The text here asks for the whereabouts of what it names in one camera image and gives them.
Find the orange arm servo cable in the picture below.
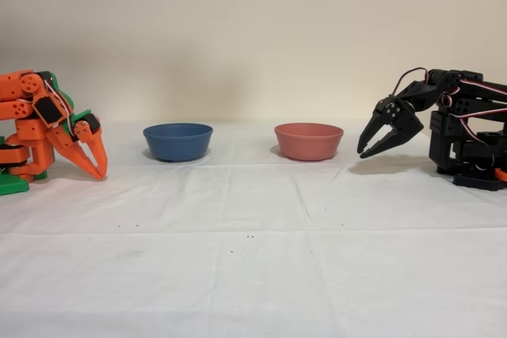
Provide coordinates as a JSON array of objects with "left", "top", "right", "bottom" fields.
[{"left": 42, "top": 76, "right": 78, "bottom": 139}]

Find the blue plastic bowl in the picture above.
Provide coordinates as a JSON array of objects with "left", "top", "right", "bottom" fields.
[{"left": 143, "top": 123, "right": 214, "bottom": 163}]

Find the pink plastic bowl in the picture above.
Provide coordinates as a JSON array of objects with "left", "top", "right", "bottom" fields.
[{"left": 274, "top": 123, "right": 345, "bottom": 162}]

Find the red white gripper servo cable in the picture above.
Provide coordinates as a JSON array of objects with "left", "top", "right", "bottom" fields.
[{"left": 395, "top": 67, "right": 431, "bottom": 97}]

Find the red white arm servo cable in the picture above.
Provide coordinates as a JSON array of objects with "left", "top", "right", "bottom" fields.
[{"left": 437, "top": 78, "right": 507, "bottom": 173}]

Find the white tablecloth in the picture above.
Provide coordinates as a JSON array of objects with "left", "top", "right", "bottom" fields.
[{"left": 0, "top": 118, "right": 507, "bottom": 338}]

